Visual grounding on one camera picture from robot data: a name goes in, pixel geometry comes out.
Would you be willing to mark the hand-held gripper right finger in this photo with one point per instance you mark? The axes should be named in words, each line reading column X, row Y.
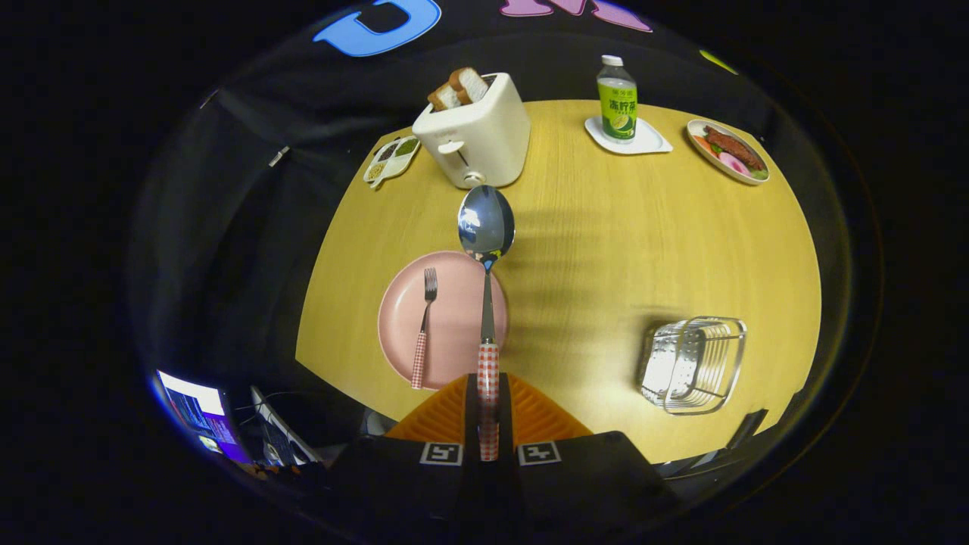
column 583, row 477

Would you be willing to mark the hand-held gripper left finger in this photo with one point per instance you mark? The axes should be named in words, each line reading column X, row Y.
column 409, row 477

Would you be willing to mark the open grey laptop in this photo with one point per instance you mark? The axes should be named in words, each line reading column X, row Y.
column 284, row 435

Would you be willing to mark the pink round plate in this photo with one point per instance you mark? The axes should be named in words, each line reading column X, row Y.
column 454, row 318

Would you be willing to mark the black box-shaped object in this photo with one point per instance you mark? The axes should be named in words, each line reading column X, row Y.
column 748, row 428

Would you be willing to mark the lit computer monitor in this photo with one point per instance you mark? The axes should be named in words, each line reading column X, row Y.
column 200, row 412

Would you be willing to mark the white divided condiment tray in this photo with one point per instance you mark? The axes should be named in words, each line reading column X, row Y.
column 390, row 159

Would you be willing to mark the white square coaster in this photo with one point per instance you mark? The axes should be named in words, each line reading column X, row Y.
column 651, row 142

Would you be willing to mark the silver backdrop clip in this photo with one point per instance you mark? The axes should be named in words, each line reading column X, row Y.
column 278, row 156

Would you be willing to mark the white toaster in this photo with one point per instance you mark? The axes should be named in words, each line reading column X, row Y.
column 484, row 136

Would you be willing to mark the white plate with food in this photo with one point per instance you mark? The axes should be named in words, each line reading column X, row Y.
column 730, row 151

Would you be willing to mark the green label drink bottle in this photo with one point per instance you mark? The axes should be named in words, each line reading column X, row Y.
column 617, row 106

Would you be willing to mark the toast bread slice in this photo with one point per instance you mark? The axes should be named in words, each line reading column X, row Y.
column 471, row 83
column 445, row 97

